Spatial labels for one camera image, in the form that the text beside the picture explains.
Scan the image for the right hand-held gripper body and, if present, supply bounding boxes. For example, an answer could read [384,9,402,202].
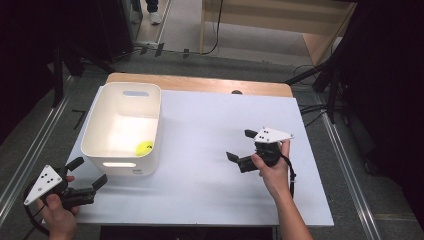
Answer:
[237,126,296,174]

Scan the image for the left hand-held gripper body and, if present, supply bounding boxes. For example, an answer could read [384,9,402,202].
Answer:
[23,164,97,211]

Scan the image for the yellow tennis ball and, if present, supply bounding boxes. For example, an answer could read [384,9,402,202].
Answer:
[135,140,155,158]

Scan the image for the white plastic bin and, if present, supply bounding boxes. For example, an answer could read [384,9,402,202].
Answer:
[80,81,163,177]

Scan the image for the person's left hand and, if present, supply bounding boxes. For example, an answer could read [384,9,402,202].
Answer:
[35,175,81,240]

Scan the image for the person's right hand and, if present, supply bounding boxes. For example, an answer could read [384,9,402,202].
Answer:
[250,139,295,202]

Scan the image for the white board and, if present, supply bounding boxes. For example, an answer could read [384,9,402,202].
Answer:
[41,85,335,228]

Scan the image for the wooden table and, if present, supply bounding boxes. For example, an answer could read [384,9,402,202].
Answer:
[105,72,294,99]

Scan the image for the black tripod stand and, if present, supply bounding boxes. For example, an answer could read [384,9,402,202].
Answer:
[284,49,344,124]

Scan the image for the light wooden desk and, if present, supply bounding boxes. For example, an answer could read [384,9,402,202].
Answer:
[199,0,358,67]

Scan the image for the black curtain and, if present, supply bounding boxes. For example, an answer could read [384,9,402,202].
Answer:
[0,0,134,146]
[333,0,424,231]

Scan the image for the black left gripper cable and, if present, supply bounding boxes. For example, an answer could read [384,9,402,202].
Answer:
[22,181,51,238]

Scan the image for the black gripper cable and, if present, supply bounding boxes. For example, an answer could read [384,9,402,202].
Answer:
[22,181,51,238]
[279,153,298,199]

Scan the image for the metal floor rail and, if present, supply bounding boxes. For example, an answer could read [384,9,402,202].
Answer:
[0,75,76,228]
[314,93,383,240]

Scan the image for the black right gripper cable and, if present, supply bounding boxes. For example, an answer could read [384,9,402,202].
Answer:
[279,153,298,199]

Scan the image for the black floor cables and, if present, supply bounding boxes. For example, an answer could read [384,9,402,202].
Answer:
[298,103,329,128]

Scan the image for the black hanging cable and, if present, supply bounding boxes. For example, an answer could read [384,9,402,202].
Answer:
[159,0,224,57]

